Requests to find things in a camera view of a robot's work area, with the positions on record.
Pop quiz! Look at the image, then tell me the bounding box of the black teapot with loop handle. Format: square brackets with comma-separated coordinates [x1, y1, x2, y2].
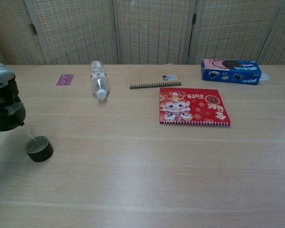
[0, 95, 27, 132]

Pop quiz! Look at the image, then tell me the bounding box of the dark green cup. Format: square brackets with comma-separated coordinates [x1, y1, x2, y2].
[25, 135, 54, 163]

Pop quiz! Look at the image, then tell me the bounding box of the clear plastic water bottle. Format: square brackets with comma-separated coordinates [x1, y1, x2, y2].
[89, 60, 110, 100]

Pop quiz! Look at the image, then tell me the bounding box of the pink patterned card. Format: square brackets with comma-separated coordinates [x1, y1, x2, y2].
[56, 74, 75, 86]

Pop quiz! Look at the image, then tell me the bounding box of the kraft spiral notebook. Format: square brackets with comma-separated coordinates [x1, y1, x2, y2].
[126, 63, 182, 90]

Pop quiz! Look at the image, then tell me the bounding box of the woven folding screen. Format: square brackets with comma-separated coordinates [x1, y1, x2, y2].
[0, 0, 285, 72]

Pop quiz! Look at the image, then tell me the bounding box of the red spiral desk calendar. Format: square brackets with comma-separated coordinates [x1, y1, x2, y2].
[159, 87, 233, 128]

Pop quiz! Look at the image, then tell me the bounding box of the blue cookie box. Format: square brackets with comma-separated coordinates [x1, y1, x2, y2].
[200, 58, 264, 86]

